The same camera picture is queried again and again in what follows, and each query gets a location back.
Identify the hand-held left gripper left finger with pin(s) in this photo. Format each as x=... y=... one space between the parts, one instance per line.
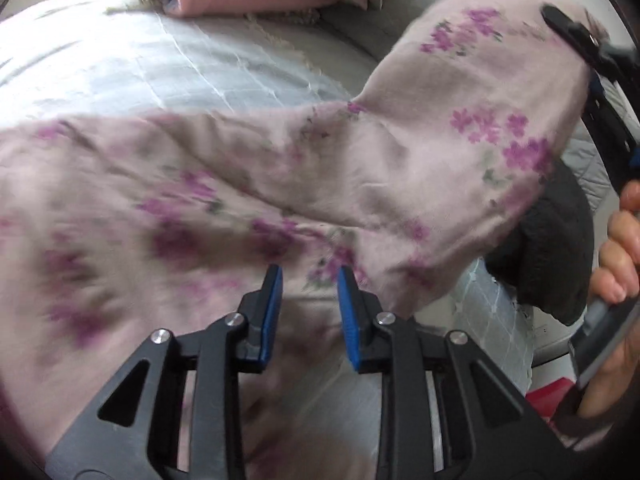
x=272 y=315

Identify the pink floral padded jacket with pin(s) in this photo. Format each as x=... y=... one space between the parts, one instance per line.
x=350 y=160

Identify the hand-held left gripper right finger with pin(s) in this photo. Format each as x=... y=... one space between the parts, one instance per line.
x=347 y=315

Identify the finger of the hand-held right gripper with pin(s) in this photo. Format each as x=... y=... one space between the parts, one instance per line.
x=617 y=140
x=590 y=42

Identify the red object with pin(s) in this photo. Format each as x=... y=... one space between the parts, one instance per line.
x=550 y=392

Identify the person's right hand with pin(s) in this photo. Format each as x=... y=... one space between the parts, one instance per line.
x=620 y=255

